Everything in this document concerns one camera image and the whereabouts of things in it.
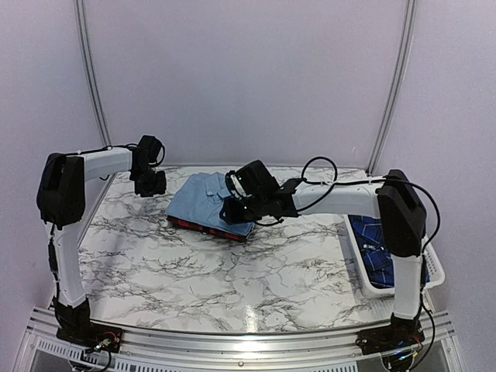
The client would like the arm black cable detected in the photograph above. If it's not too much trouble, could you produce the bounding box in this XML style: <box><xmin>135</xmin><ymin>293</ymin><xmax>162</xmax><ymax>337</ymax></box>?
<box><xmin>77</xmin><ymin>143</ymin><xmax>167</xmax><ymax>171</ymax></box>
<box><xmin>300</xmin><ymin>156</ymin><xmax>443</xmax><ymax>249</ymax></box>

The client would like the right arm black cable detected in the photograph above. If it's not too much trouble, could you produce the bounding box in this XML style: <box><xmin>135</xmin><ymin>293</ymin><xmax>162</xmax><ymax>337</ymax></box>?
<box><xmin>300</xmin><ymin>156</ymin><xmax>443</xmax><ymax>249</ymax></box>

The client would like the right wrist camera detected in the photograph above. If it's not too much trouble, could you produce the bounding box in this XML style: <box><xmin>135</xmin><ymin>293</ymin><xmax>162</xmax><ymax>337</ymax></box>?
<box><xmin>225</xmin><ymin>170</ymin><xmax>250</xmax><ymax>200</ymax></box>

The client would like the right aluminium corner post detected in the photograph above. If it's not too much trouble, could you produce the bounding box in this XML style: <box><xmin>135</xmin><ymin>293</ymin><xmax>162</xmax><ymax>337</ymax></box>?
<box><xmin>366</xmin><ymin>0</ymin><xmax>418</xmax><ymax>174</ymax></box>

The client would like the light blue long sleeve shirt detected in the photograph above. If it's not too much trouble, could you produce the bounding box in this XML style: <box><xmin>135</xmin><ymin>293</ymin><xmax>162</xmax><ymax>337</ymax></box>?
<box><xmin>166</xmin><ymin>172</ymin><xmax>254</xmax><ymax>235</ymax></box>

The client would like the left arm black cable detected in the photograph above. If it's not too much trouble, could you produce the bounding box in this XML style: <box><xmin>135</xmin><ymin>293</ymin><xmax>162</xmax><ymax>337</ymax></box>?
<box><xmin>77</xmin><ymin>143</ymin><xmax>167</xmax><ymax>171</ymax></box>

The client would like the aluminium front frame rail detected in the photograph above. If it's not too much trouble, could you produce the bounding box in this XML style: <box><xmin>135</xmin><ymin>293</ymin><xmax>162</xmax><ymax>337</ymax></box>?
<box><xmin>15</xmin><ymin>305</ymin><xmax>466</xmax><ymax>372</ymax></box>

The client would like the red black plaid shirt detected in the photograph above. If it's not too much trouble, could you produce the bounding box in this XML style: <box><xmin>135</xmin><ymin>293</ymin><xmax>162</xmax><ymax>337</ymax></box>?
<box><xmin>167</xmin><ymin>217</ymin><xmax>250</xmax><ymax>243</ymax></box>

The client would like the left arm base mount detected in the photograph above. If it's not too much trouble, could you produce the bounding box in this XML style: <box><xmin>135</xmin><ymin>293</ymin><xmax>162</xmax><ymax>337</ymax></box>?
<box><xmin>57</xmin><ymin>324</ymin><xmax>123</xmax><ymax>353</ymax></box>

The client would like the white plastic basket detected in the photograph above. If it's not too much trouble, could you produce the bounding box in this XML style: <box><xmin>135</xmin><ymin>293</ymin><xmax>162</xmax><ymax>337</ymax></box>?
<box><xmin>343</xmin><ymin>212</ymin><xmax>446</xmax><ymax>300</ymax></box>

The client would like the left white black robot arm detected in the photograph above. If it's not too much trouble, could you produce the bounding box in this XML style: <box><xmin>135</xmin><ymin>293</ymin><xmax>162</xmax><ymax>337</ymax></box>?
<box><xmin>36</xmin><ymin>135</ymin><xmax>167</xmax><ymax>345</ymax></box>

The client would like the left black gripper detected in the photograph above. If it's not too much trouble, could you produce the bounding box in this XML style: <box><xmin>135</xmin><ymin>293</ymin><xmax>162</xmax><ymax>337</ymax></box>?
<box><xmin>132</xmin><ymin>166</ymin><xmax>167</xmax><ymax>198</ymax></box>

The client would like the blue plaid shirt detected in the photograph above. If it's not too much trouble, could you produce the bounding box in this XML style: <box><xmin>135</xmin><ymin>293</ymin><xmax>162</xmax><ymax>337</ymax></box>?
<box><xmin>348</xmin><ymin>213</ymin><xmax>430</xmax><ymax>289</ymax></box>

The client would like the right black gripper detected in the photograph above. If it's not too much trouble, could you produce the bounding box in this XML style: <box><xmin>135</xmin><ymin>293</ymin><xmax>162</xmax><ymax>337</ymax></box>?
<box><xmin>220</xmin><ymin>193</ymin><xmax>268</xmax><ymax>225</ymax></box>

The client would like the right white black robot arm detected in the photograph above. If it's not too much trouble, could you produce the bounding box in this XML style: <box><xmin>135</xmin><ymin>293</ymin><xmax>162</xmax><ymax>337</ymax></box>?
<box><xmin>220</xmin><ymin>160</ymin><xmax>432</xmax><ymax>347</ymax></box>

